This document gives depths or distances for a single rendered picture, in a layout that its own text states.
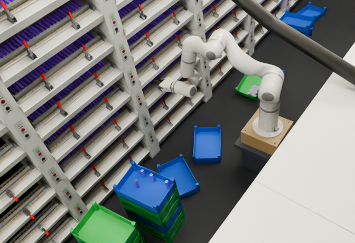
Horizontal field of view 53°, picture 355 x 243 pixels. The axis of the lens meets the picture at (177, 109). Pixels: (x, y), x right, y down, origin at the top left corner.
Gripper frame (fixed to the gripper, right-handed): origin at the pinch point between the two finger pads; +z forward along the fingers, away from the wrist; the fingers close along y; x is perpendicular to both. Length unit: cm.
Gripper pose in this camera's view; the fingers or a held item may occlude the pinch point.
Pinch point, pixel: (158, 81)
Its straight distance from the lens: 248.7
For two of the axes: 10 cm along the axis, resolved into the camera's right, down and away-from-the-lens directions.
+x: -2.7, -7.4, -6.2
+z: -7.3, -2.6, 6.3
